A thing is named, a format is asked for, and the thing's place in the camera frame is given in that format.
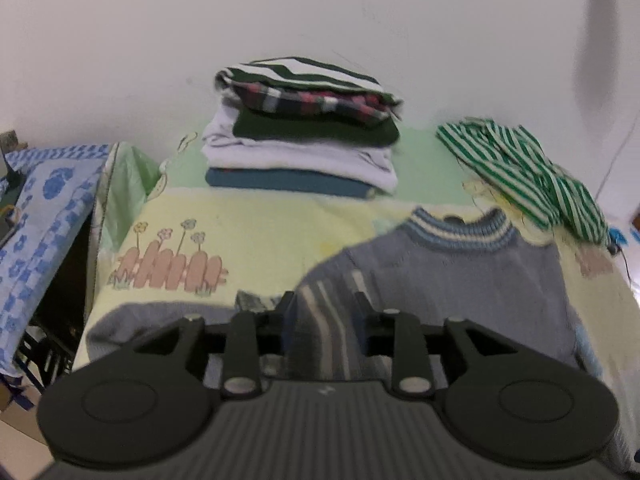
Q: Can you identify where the blue patterned cloth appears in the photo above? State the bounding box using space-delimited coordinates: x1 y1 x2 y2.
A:
1 144 115 376

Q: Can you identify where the white folded garment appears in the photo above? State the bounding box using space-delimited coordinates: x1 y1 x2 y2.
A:
202 99 398 193

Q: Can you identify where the blue folded garment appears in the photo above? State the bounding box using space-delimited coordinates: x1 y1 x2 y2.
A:
205 168 375 198

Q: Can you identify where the green white striped garment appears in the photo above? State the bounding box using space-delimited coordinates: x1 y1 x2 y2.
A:
437 118 610 245

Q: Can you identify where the dark green folded garment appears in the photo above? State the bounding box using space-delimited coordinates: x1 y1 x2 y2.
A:
232 108 400 148

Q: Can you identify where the blue plastic object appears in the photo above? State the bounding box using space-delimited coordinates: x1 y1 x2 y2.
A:
608 226 640 248

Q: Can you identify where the white wall cable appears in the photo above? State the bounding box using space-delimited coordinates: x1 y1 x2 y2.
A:
594 123 640 212

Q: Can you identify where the grey knit sweater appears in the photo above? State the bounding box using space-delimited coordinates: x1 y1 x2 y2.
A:
77 209 593 380

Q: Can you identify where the dark green striped folded shirt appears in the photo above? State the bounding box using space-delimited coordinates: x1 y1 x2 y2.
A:
215 56 384 93

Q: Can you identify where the red plaid folded shirt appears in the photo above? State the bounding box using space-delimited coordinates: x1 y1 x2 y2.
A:
231 84 402 126

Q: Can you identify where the yellow baby blanket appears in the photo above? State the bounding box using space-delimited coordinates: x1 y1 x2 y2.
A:
86 129 639 471

